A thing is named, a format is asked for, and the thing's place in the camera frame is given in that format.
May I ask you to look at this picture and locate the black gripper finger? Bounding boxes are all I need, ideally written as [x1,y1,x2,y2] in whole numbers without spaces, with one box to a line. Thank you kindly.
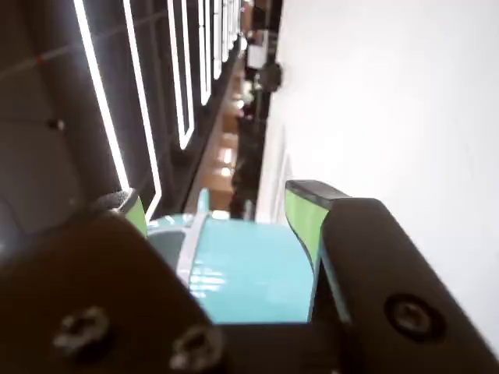
[284,179,499,374]
[0,188,231,374]

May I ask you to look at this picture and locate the black lumpy object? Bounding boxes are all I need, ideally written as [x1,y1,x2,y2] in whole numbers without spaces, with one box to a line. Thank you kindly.
[259,60,285,94]

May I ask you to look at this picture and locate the teal whale-shaped bin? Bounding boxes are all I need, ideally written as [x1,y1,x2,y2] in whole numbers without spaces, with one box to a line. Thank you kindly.
[146,188,317,325]

